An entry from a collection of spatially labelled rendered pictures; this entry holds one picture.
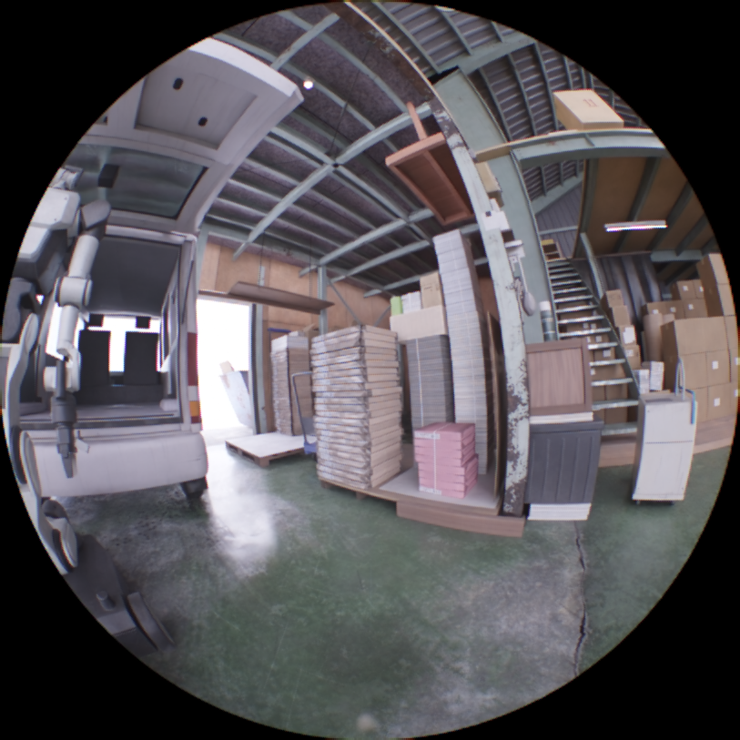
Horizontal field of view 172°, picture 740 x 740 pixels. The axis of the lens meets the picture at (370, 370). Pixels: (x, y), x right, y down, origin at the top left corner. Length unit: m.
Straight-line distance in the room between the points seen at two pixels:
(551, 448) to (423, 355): 1.03
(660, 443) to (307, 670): 1.59
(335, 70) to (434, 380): 2.45
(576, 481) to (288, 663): 1.29
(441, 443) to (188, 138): 1.90
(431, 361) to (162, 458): 1.70
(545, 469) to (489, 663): 0.87
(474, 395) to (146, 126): 2.24
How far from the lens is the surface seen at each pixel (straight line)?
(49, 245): 0.97
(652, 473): 1.53
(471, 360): 1.61
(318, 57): 2.24
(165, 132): 1.33
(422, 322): 1.77
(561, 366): 1.21
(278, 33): 2.22
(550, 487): 1.33
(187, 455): 1.39
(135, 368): 3.32
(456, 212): 2.54
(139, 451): 1.35
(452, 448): 1.31
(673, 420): 1.47
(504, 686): 0.82
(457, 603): 0.96
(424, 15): 5.18
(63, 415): 0.81
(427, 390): 1.72
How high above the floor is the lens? 0.75
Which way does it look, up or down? 3 degrees up
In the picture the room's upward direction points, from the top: 4 degrees counter-clockwise
